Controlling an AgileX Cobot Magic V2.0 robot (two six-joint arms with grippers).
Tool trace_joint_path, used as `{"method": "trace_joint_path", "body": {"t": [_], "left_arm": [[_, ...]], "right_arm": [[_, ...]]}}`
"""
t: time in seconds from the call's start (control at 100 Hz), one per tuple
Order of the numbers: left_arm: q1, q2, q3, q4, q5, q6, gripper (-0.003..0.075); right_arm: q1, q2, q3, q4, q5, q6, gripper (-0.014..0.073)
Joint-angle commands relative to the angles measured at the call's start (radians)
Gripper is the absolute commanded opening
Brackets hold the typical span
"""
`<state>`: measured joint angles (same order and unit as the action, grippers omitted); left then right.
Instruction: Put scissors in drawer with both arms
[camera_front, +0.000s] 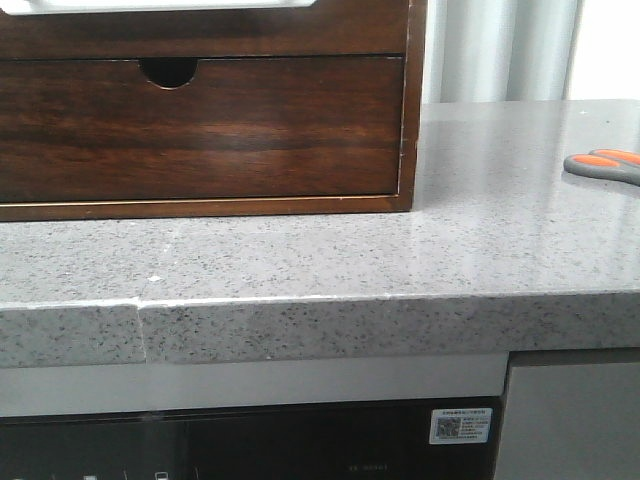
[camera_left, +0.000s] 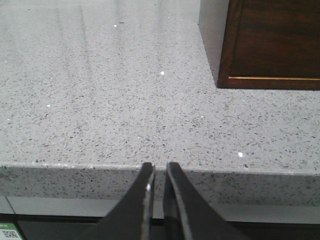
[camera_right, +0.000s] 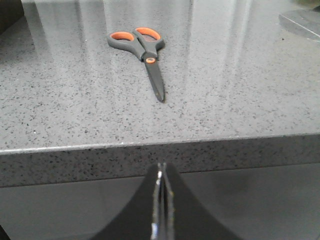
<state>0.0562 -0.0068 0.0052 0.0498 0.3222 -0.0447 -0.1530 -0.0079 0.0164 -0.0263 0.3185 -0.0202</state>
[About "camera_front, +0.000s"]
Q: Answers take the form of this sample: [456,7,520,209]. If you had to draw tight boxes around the wooden drawer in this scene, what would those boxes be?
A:
[1,56,404,202]
[1,1,409,60]

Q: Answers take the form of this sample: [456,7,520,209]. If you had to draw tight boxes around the grey orange handled scissors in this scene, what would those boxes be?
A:
[563,149,639,186]

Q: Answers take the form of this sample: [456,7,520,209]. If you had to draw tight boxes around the dark wooden drawer cabinet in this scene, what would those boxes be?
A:
[1,1,426,221]

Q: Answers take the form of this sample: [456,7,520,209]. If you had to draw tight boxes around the white QR code sticker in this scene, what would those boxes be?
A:
[429,408,493,445]

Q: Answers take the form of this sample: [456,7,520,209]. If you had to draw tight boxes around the black built-in appliance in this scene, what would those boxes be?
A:
[1,397,502,479]

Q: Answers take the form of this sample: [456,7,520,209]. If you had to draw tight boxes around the white curtain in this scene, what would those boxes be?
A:
[422,0,584,103]

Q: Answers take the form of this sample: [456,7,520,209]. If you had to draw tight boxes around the grey cabinet door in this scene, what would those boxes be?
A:
[495,349,639,479]

